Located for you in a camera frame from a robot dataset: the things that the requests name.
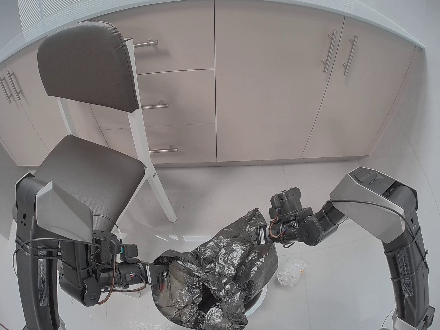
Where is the clear wrapper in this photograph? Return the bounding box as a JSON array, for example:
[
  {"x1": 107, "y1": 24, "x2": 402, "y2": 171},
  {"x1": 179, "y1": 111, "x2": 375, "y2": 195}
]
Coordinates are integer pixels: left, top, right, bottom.
[{"x1": 277, "y1": 257, "x2": 307, "y2": 287}]

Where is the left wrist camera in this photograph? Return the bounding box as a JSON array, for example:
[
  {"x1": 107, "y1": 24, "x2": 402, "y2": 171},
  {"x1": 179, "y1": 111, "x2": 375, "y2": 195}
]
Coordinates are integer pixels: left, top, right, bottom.
[{"x1": 121, "y1": 243, "x2": 140, "y2": 264}]

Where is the white trash bin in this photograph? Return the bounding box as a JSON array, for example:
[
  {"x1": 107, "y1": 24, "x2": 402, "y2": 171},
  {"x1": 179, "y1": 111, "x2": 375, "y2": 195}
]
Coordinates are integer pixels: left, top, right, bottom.
[{"x1": 245, "y1": 282, "x2": 269, "y2": 317}]

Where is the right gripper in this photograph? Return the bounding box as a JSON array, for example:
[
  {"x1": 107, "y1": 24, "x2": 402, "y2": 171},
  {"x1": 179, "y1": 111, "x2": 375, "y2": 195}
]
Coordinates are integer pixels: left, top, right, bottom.
[{"x1": 255, "y1": 225, "x2": 290, "y2": 245}]

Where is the black cable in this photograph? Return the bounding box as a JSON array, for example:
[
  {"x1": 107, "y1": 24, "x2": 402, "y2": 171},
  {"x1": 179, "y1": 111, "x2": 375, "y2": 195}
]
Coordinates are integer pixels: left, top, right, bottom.
[{"x1": 91, "y1": 214, "x2": 122, "y2": 250}]

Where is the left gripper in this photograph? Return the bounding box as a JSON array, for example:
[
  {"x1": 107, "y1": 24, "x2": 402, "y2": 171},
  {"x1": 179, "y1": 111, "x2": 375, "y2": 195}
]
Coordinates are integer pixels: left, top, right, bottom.
[{"x1": 117, "y1": 262, "x2": 159, "y2": 287}]

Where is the beige cabinet with metal handles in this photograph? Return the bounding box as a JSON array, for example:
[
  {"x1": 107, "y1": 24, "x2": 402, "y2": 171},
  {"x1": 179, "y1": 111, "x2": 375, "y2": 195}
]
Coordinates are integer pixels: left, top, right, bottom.
[{"x1": 0, "y1": 0, "x2": 427, "y2": 168}]

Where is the black plastic bag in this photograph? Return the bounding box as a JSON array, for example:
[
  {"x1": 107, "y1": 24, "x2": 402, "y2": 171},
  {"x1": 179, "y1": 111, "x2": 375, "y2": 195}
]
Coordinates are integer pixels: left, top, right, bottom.
[{"x1": 151, "y1": 208, "x2": 280, "y2": 328}]

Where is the grey padded white-framed chair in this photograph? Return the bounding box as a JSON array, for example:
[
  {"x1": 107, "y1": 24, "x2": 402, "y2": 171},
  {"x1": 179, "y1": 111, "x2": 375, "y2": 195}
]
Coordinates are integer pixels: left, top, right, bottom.
[{"x1": 26, "y1": 21, "x2": 178, "y2": 291}]

